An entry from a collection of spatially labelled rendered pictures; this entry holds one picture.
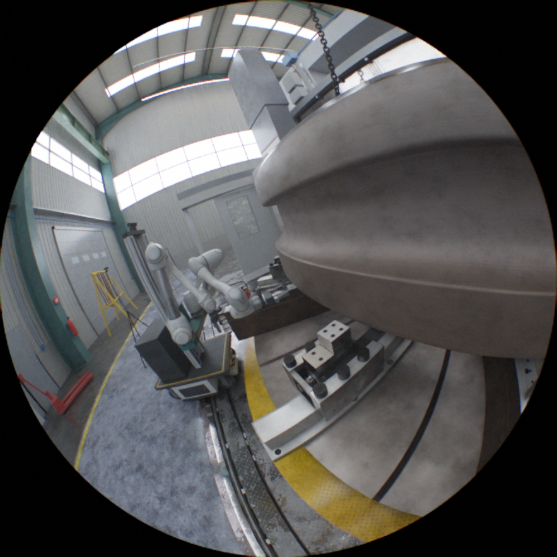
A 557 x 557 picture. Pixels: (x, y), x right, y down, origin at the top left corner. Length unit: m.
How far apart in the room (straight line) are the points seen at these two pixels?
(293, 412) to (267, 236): 4.44
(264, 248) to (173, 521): 5.27
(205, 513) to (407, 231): 2.04
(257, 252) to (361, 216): 4.27
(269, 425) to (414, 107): 1.41
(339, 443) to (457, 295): 0.91
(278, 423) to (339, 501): 0.71
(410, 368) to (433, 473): 0.72
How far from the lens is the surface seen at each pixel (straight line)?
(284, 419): 1.13
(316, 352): 0.96
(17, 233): 8.25
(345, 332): 0.91
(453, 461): 1.22
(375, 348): 1.02
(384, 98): 0.62
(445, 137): 0.57
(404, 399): 1.27
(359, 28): 7.27
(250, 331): 2.01
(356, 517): 1.43
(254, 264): 4.95
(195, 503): 1.81
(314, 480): 1.46
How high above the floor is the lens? 1.43
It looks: 20 degrees down
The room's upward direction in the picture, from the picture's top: 20 degrees counter-clockwise
